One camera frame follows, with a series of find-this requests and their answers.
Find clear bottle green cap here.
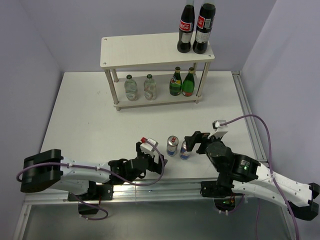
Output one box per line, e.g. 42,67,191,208
143,74,157,101
124,74,138,101

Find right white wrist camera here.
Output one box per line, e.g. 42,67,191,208
207,119,229,139

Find right cola bottle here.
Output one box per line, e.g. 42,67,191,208
192,0,216,54

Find left cola bottle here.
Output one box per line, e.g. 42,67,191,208
177,0,195,53

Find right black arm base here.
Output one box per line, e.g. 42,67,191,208
200,180,245,216

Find cola bottle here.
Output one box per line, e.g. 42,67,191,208
177,0,195,53
192,0,216,54

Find silver blue can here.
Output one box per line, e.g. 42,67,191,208
166,135,179,157
179,140,191,160

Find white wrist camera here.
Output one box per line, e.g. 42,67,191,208
207,119,229,139
140,137,159,158

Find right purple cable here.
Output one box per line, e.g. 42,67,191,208
219,114,301,240

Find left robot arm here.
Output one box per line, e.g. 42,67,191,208
16,138,168,201

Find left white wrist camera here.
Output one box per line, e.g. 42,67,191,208
140,137,159,158

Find white two-tier shelf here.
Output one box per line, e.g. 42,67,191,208
100,32,215,111

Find green glass bottle red label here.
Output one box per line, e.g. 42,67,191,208
182,67,195,97

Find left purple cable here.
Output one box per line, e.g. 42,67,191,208
16,138,167,221

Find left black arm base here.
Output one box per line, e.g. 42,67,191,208
67,183,114,216

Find purple cable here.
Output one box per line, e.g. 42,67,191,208
219,114,301,240
16,138,167,221

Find green glass bottle yellow label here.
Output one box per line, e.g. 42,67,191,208
169,66,182,96

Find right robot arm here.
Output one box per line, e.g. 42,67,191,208
184,131,320,221

